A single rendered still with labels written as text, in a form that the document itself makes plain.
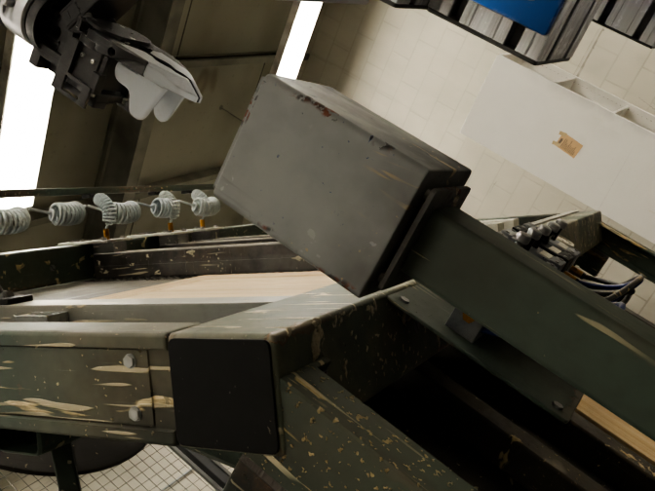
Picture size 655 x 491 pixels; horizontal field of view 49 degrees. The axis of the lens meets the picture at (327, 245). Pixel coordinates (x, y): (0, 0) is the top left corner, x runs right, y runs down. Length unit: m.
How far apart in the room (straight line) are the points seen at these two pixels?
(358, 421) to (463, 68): 6.04
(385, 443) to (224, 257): 1.26
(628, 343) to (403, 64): 6.34
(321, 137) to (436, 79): 6.12
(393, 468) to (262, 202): 0.24
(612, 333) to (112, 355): 0.46
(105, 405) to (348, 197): 0.35
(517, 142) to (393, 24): 2.30
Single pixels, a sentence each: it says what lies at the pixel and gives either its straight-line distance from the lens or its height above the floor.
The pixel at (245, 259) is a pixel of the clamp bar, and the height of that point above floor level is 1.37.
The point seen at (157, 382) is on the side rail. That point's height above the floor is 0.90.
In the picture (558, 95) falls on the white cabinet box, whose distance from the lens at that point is 4.90.
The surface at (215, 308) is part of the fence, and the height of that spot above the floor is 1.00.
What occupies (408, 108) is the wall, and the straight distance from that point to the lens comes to 6.84.
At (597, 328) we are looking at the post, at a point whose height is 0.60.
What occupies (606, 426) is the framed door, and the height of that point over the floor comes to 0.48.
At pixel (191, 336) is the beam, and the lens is 0.68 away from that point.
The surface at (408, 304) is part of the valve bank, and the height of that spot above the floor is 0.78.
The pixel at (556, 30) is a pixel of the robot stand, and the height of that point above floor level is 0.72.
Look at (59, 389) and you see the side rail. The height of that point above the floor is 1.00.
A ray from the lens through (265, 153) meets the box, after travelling 0.62.
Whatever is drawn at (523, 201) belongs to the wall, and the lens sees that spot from 6.55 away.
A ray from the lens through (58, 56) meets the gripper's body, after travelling 0.84.
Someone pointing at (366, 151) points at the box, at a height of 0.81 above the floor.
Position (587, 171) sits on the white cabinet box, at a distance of 4.91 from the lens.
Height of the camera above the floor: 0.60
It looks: 20 degrees up
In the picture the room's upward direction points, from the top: 55 degrees counter-clockwise
